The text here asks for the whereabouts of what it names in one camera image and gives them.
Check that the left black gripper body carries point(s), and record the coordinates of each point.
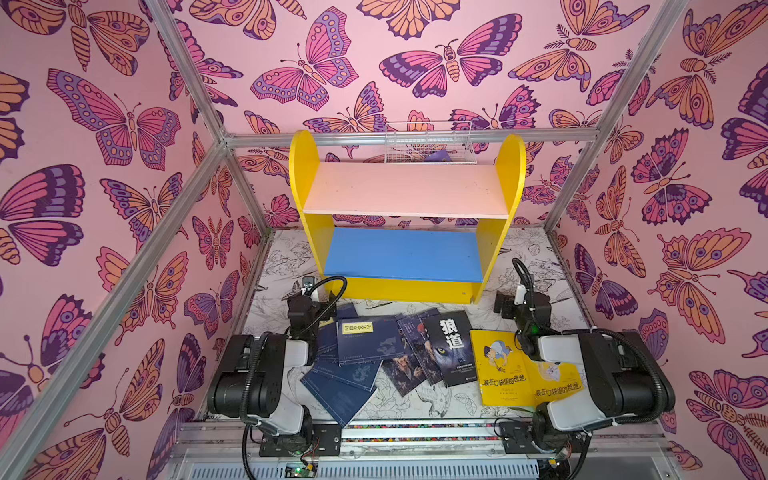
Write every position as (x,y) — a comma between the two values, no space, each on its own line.
(300,306)

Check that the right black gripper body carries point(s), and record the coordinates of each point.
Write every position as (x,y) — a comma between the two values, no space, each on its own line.
(514,306)

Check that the black wolf cover book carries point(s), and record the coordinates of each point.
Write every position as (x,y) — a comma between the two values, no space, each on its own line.
(450,339)

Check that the dark portrait book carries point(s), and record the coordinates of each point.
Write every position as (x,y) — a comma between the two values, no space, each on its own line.
(404,372)
(414,331)

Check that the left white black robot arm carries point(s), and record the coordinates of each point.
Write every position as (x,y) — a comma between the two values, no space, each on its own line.
(248,383)

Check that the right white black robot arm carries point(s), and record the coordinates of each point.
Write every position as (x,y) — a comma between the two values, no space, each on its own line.
(624,383)

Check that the navy book behind left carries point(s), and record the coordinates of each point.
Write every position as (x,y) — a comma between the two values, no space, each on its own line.
(327,335)

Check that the navy book yellow label top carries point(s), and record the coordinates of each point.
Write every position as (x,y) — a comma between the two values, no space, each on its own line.
(368,339)

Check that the yellow cartoon book right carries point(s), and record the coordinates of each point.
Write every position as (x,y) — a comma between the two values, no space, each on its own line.
(547,381)

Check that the yellow cartoon book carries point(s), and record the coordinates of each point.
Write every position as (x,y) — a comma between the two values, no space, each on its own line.
(547,381)
(502,376)

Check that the yellow cartoon book left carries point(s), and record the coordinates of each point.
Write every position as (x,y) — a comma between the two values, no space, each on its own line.
(502,376)

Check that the navy book middle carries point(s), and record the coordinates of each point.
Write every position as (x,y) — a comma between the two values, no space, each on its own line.
(360,375)

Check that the navy book bottom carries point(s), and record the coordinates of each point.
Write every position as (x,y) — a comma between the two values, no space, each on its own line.
(342,401)

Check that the yellow wooden bookshelf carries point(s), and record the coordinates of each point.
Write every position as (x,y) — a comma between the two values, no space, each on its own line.
(429,266)

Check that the small green circuit board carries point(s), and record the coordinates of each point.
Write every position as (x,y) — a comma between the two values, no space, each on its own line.
(300,470)

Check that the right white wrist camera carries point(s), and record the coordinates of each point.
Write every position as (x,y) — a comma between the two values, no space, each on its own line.
(520,295)

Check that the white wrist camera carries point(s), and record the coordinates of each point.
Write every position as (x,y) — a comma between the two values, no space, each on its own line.
(520,295)
(308,284)

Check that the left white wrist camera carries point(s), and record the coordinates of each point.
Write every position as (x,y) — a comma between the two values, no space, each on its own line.
(308,284)

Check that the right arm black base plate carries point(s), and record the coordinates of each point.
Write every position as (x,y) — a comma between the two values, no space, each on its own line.
(523,436)

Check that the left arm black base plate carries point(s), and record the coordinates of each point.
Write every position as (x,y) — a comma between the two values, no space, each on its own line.
(318,440)

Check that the aluminium mounting rail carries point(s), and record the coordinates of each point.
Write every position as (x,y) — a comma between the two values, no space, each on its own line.
(424,449)

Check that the clear wire basket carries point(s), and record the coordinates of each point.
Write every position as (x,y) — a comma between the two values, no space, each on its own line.
(422,141)

